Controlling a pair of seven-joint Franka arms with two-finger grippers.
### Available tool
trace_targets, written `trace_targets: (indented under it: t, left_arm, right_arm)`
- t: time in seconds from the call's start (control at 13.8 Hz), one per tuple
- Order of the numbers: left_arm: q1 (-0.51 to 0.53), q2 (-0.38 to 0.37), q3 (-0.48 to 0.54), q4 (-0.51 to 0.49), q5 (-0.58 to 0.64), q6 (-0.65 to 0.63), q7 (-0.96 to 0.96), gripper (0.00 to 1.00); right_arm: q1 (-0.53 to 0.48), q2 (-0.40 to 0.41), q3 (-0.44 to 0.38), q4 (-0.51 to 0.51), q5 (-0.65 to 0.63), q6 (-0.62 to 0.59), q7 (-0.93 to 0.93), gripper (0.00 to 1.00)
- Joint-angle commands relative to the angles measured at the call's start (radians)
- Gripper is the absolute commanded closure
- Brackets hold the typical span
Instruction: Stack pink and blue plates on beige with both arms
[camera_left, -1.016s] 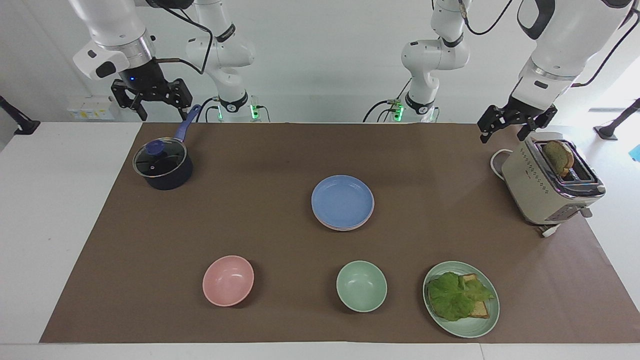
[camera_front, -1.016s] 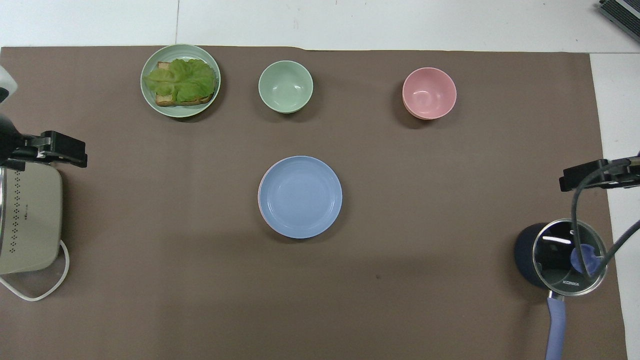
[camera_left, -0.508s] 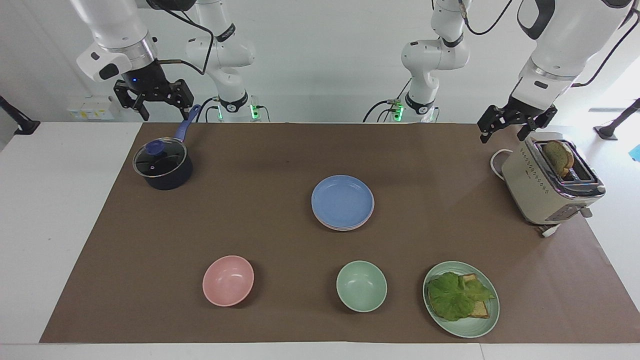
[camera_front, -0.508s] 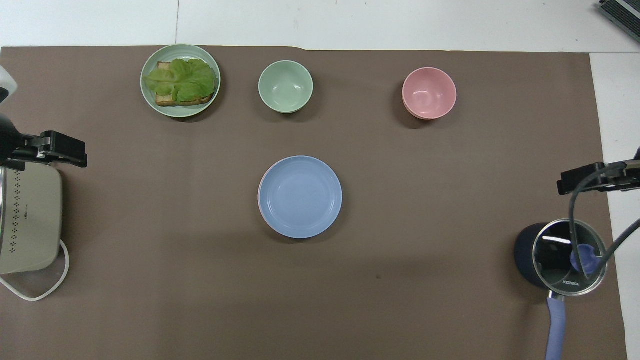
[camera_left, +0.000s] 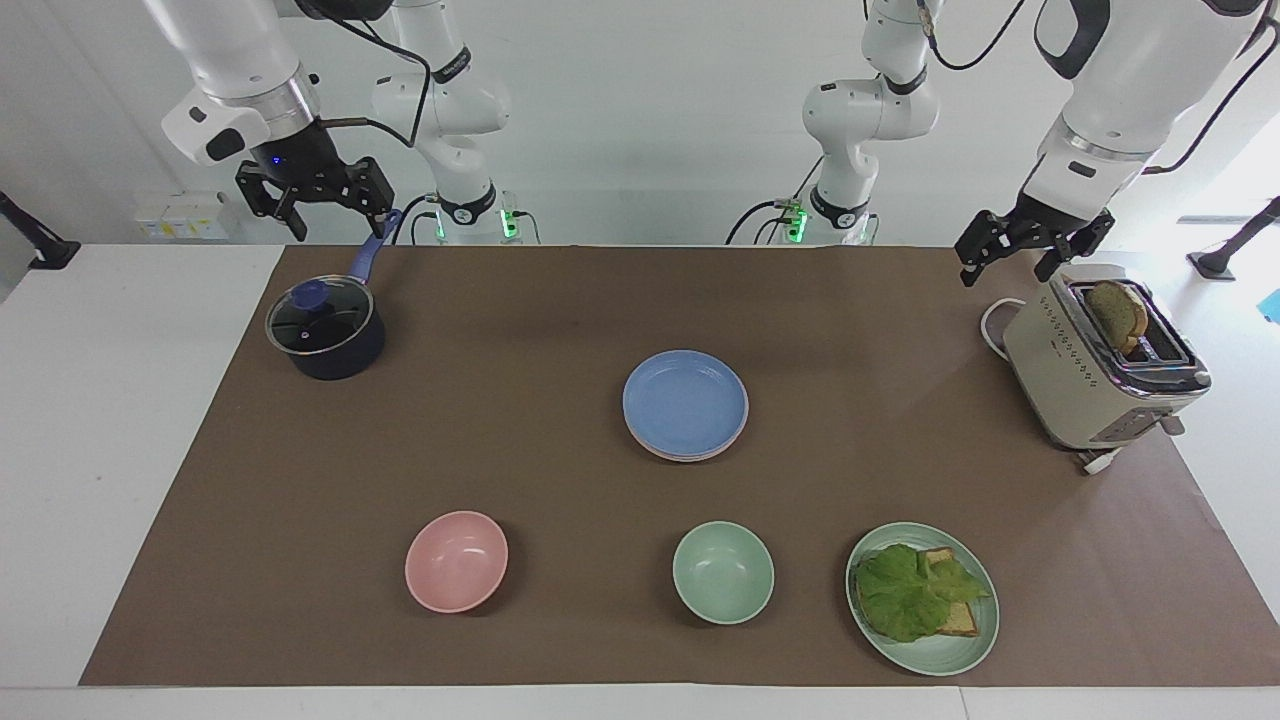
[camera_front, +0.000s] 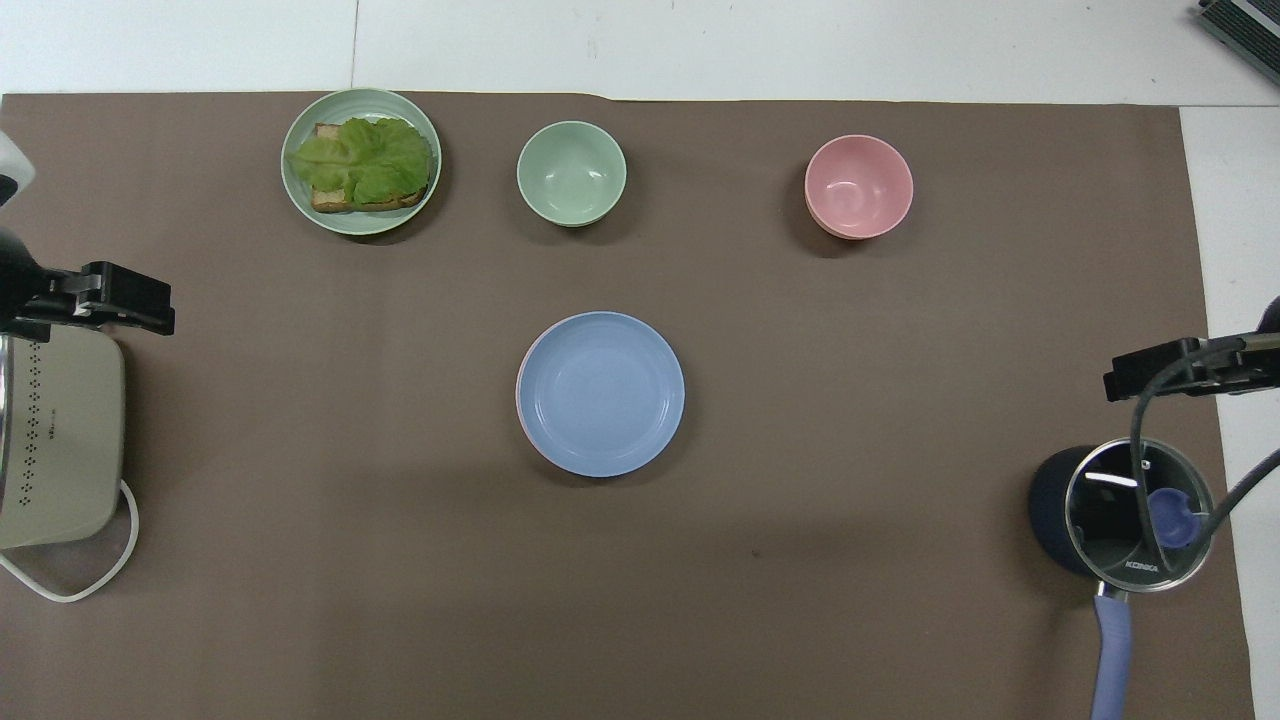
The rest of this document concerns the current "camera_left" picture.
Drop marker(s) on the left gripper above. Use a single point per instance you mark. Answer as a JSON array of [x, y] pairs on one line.
[[1046, 222]]

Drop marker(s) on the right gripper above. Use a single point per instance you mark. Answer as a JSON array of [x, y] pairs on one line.
[[298, 156]]

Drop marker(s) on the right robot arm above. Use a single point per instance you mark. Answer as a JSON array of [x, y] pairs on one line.
[[455, 105]]

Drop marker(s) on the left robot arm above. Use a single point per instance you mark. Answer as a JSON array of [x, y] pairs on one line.
[[870, 110]]

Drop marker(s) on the brown bread slice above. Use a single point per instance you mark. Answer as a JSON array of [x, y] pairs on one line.
[[1115, 312]]

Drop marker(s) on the glass lid with blue knob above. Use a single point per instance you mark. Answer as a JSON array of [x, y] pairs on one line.
[[318, 322]]

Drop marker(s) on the beige toaster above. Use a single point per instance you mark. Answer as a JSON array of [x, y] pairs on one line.
[[1060, 385]]

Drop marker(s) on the dark blue saucepan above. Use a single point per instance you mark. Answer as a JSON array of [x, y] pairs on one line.
[[352, 352]]

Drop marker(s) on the black stand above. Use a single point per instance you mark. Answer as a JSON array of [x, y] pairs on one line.
[[1225, 258], [45, 250]]

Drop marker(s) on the light blue object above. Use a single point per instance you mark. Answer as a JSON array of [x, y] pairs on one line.
[[1272, 306]]

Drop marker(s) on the green lettuce leaf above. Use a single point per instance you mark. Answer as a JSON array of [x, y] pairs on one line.
[[905, 595]]

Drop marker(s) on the blue plate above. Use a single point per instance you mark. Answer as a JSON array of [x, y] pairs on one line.
[[685, 400]]

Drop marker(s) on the toasted bread slice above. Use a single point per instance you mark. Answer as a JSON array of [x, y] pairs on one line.
[[962, 619]]

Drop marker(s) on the pink bowl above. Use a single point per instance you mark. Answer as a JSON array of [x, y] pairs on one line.
[[456, 561]]

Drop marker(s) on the green plate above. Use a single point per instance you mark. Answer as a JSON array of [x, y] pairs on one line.
[[940, 655]]

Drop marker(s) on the green bowl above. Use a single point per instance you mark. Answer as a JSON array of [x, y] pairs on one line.
[[723, 572]]

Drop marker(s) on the white wall socket box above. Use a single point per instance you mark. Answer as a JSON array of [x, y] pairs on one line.
[[182, 216]]

